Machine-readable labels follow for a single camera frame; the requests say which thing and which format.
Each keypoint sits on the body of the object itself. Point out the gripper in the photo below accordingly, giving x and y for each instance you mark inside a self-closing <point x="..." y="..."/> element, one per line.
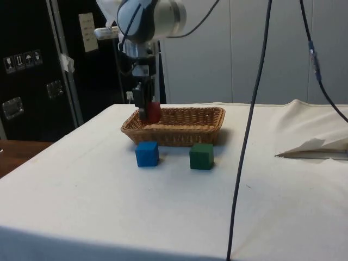
<point x="141" y="63"/>

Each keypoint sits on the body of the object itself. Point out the red block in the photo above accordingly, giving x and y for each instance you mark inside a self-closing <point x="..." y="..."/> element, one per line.
<point x="154" y="112"/>

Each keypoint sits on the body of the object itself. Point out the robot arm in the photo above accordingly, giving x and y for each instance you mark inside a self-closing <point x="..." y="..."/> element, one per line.
<point x="163" y="16"/>

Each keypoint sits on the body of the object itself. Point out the wicker basket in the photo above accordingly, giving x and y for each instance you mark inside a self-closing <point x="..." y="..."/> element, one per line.
<point x="185" y="127"/>

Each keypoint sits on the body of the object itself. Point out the pale locker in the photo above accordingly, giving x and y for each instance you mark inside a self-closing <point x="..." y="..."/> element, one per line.
<point x="333" y="49"/>
<point x="198" y="70"/>
<point x="282" y="59"/>

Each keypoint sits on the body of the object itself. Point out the blue cube block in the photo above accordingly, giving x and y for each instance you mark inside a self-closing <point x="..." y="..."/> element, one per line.
<point x="147" y="154"/>

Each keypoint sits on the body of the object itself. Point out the green cube block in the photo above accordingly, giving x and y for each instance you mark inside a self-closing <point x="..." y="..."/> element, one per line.
<point x="201" y="157"/>

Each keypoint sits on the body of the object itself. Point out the black cabinet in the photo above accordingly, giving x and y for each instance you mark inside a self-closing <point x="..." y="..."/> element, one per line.
<point x="30" y="89"/>

